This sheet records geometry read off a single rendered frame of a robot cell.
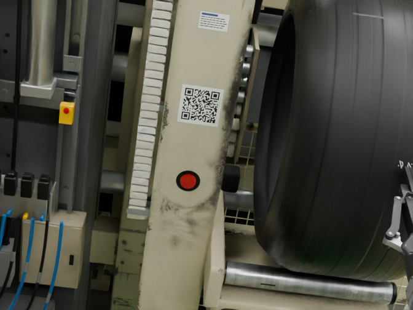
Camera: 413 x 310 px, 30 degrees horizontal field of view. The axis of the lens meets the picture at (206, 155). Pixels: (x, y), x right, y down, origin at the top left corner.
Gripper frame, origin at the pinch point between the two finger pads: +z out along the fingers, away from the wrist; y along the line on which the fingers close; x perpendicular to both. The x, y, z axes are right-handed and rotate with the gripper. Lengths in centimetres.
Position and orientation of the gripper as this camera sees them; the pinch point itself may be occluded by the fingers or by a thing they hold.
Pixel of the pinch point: (410, 187)
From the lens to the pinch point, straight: 123.6
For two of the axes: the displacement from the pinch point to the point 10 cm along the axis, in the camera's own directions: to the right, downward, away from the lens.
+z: 0.3, -6.0, 8.0
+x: -1.5, 7.9, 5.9
